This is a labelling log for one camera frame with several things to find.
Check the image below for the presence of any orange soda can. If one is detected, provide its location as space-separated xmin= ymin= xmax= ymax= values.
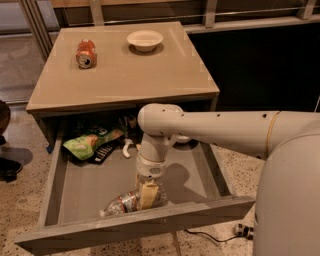
xmin=76 ymin=39 xmax=96 ymax=69

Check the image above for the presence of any open grey wooden drawer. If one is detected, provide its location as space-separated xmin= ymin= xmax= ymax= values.
xmin=14 ymin=113 xmax=257 ymax=256

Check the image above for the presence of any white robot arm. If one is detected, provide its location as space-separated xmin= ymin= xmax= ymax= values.
xmin=137 ymin=104 xmax=320 ymax=256

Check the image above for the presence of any person leg with shoe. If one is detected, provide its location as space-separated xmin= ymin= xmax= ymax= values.
xmin=0 ymin=100 xmax=22 ymax=182

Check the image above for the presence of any clear plastic water bottle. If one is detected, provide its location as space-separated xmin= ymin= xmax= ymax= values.
xmin=99 ymin=181 xmax=168 ymax=217

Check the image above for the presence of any white plastic toy mushroom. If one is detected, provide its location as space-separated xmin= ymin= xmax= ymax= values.
xmin=122 ymin=139 xmax=133 ymax=159

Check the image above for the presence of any black white power strip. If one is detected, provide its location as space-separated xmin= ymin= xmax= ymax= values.
xmin=234 ymin=224 xmax=254 ymax=240

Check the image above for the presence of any metal window railing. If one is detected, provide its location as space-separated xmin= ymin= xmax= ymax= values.
xmin=15 ymin=0 xmax=320 ymax=59

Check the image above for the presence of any cream bowl on counter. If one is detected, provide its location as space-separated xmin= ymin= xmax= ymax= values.
xmin=127 ymin=30 xmax=163 ymax=52

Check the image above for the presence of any black power cable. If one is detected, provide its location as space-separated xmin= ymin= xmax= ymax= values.
xmin=183 ymin=227 xmax=238 ymax=244

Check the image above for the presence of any green chip bag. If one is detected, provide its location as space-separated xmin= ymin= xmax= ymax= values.
xmin=63 ymin=126 xmax=125 ymax=160

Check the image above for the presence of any beige side table cabinet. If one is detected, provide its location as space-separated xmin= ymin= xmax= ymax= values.
xmin=26 ymin=22 xmax=219 ymax=145

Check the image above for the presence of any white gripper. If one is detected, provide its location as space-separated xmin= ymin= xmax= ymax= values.
xmin=135 ymin=154 xmax=166 ymax=210

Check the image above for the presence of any black snack bar wrapper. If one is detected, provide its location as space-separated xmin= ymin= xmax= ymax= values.
xmin=88 ymin=140 xmax=119 ymax=164

